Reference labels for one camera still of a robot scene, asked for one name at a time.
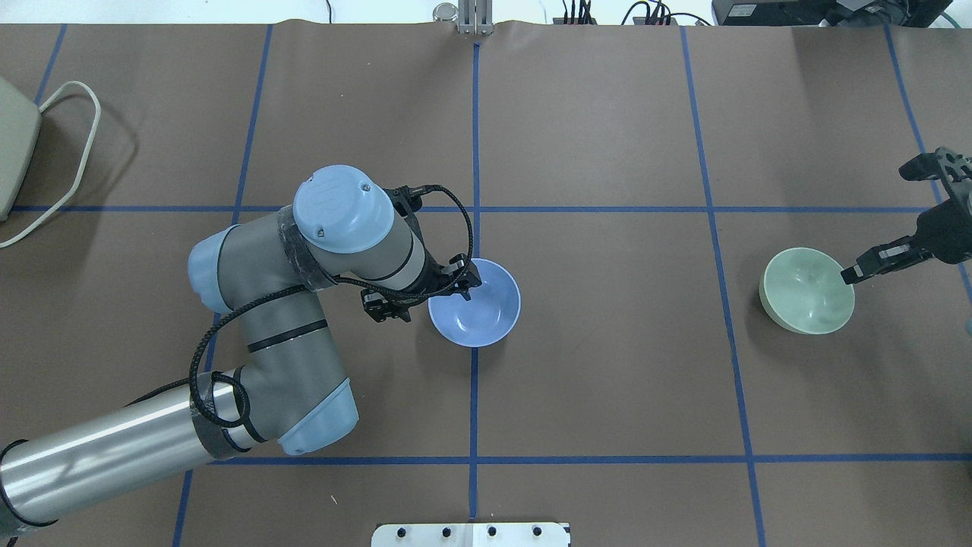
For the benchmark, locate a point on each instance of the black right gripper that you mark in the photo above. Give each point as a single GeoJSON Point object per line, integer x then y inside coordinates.
{"type": "Point", "coordinates": [944, 230]}

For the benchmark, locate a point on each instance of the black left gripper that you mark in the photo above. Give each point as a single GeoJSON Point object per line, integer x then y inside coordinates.
{"type": "Point", "coordinates": [435, 279]}

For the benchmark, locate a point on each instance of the blue bowl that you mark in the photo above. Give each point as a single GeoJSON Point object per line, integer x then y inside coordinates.
{"type": "Point", "coordinates": [488, 316]}

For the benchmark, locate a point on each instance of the green bowl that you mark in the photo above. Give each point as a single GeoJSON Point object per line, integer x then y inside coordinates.
{"type": "Point", "coordinates": [801, 289]}

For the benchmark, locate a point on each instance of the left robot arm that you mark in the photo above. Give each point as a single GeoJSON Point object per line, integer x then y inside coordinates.
{"type": "Point", "coordinates": [269, 369]}

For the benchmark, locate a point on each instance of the beige appliance box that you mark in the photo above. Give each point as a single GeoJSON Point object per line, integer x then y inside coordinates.
{"type": "Point", "coordinates": [20, 121]}

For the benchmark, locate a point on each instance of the aluminium frame post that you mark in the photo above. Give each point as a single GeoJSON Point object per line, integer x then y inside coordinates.
{"type": "Point", "coordinates": [475, 17]}

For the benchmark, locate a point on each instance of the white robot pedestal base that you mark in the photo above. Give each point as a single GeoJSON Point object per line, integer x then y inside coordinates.
{"type": "Point", "coordinates": [473, 534]}

